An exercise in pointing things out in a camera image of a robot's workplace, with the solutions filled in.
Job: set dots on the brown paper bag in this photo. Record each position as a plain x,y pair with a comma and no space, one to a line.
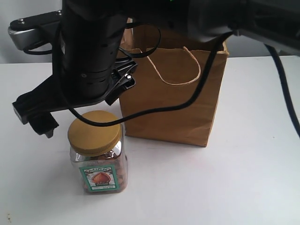
169,77

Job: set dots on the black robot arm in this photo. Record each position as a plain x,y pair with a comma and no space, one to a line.
218,42

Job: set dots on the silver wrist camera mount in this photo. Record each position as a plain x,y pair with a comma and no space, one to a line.
34,29

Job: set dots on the nut jar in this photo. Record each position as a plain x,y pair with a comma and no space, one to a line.
98,155

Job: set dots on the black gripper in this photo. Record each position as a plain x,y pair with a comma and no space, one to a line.
84,72

